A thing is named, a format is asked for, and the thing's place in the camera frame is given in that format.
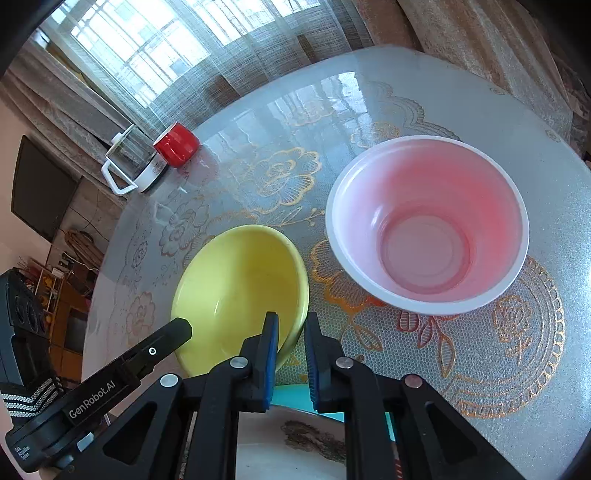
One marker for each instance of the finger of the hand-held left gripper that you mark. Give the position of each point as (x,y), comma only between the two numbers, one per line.
(159,344)

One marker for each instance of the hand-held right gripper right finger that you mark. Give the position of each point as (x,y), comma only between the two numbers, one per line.
(311,369)

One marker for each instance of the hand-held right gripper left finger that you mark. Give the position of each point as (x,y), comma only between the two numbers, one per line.
(270,364)

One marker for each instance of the teal plastic plate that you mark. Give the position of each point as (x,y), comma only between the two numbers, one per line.
(291,397)

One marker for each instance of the yellow plastic bowl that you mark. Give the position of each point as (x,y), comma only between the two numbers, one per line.
(240,277)

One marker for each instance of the red plastic bowl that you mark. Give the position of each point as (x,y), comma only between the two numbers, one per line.
(429,221)

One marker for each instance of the wooden cabinet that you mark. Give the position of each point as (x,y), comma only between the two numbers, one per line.
(64,314)

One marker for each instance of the folded wooden chair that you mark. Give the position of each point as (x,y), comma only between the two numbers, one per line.
(85,247)

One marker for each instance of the black flat-screen television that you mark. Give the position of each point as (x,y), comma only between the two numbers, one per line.
(41,189)

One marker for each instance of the red mug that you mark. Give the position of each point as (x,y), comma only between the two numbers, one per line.
(178,143)

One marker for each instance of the beige patterned curtain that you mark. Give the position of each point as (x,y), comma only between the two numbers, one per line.
(485,41)
(60,92)

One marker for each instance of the white sheer curtain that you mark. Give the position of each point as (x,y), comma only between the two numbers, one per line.
(221,60)

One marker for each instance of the barred window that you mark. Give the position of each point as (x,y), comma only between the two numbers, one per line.
(152,41)

